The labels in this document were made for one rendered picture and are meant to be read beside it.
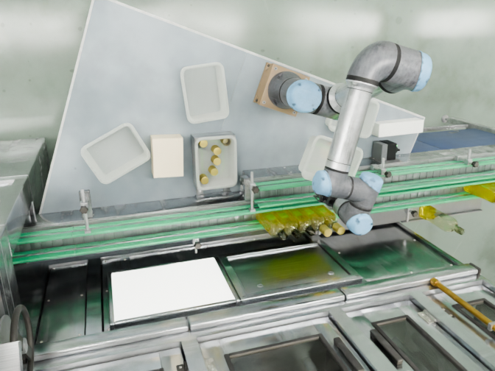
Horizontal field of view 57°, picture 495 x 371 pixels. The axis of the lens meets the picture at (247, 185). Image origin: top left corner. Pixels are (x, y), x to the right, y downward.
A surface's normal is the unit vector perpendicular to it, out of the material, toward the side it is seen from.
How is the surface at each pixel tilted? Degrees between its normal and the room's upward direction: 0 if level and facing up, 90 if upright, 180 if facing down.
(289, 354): 90
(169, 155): 0
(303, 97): 9
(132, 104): 0
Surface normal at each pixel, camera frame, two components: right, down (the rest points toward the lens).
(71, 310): -0.01, -0.94
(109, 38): 0.30, 0.32
